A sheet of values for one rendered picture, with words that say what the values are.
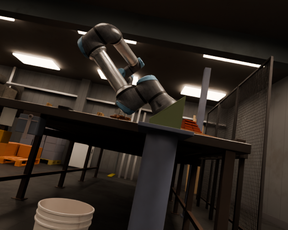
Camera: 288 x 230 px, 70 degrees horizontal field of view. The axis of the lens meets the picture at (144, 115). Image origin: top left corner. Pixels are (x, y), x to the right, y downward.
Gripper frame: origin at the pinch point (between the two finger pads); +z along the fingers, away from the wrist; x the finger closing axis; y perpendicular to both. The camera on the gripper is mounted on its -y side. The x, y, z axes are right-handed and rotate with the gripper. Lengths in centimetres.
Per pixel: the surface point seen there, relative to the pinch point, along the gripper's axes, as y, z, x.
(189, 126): -90, -17, -22
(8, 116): 72, 18, -21
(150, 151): 7, 23, 58
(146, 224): 4, 56, 62
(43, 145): -10, 48, -532
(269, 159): -405, -25, -95
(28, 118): 60, 17, -9
